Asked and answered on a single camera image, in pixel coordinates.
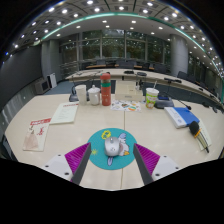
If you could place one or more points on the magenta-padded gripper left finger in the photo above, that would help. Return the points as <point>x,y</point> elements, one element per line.
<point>78,156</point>

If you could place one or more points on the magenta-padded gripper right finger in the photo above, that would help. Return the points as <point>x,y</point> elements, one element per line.
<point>148,158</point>

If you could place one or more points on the silver computer mouse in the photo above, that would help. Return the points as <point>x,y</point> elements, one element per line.
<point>112,146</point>

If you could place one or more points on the round teal cartoon mouse pad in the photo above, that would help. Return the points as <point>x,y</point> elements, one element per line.
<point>100,156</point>

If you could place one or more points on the white printed paper sheet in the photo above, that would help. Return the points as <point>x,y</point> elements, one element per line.
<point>65,113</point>

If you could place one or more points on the red and white leaflet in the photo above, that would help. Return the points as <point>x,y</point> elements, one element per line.
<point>36,135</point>

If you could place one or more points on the blue and white book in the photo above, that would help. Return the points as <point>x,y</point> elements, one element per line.
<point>181,116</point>

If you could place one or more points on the black handheld microphone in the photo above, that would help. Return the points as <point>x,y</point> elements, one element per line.
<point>194,128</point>

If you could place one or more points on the colourful sticker sheet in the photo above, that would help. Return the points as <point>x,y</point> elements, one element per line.
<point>126,106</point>

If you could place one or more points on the black desk conference microphone unit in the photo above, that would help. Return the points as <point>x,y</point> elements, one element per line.
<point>163,103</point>
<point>72,98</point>

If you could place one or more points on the green printed cup with straw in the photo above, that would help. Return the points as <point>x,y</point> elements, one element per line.
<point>152,98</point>

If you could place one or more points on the white paper cup stack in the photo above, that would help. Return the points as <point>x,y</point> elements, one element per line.
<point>81,96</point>

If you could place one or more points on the white cardboard box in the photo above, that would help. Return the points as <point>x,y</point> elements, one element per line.
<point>128,92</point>

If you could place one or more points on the red insulated drink bottle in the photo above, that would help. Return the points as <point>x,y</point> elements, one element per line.
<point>106,91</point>

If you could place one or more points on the white leaning board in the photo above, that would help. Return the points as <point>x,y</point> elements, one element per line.
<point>52,80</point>

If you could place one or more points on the dark office chairs group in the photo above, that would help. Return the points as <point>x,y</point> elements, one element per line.
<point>160,68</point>

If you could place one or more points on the long curved wooden desk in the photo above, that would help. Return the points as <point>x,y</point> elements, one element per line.
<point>115,72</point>

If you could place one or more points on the ceiling lights group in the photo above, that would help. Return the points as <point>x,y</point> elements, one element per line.
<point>133,21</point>

